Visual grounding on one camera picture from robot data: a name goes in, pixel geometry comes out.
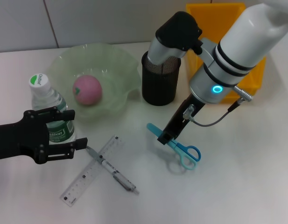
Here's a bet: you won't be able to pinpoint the clear plastic ruler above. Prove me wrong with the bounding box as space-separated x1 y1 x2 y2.
59 134 125 207

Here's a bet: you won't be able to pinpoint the black mesh pen holder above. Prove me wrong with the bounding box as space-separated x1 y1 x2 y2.
140 51 182 106

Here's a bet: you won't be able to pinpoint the pink toy peach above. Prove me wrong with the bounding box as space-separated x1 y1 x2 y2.
72 75 103 106

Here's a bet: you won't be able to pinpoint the right arm cable with plug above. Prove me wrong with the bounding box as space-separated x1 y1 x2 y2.
182 85 254 128

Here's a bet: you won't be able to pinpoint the blue scissors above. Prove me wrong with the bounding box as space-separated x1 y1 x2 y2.
146 123 202 170

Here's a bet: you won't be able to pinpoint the grey transparent pen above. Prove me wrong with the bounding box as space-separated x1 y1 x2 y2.
85 146 140 195

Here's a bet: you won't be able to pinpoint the green wavy glass fruit bowl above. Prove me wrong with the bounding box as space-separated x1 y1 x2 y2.
47 42 141 123

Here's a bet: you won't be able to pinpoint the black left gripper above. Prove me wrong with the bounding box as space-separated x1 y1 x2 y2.
0 106 89 166

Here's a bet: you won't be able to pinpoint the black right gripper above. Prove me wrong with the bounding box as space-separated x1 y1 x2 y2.
156 94 207 146

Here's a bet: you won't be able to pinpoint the clear green-label water bottle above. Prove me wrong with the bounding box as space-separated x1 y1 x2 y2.
28 73 77 147

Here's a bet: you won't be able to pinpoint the yellow plastic bin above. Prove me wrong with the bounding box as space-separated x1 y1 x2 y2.
185 2 267 105

